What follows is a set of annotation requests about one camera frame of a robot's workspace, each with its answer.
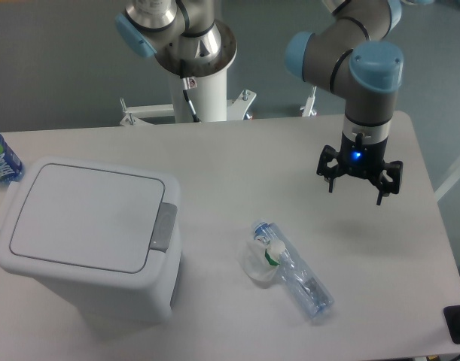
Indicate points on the crushed clear plastic bottle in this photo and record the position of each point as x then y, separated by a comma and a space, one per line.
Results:
300, 280

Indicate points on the black device at table edge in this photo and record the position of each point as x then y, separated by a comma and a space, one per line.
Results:
452, 317

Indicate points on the white trash can body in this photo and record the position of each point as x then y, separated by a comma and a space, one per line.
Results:
144, 296

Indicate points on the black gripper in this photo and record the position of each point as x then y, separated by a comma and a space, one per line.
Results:
361, 155

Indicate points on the blue labelled drink bottle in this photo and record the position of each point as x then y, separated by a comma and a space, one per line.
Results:
11, 167

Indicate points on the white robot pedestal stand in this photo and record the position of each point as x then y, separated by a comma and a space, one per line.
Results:
197, 75

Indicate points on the grey trash can push button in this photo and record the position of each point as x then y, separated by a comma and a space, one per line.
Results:
163, 227

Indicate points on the white trash can lid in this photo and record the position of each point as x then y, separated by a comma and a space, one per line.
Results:
87, 217

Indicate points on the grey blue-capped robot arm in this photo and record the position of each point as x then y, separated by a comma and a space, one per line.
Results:
350, 59

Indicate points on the white frame at right edge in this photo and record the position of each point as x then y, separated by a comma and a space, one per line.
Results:
448, 180

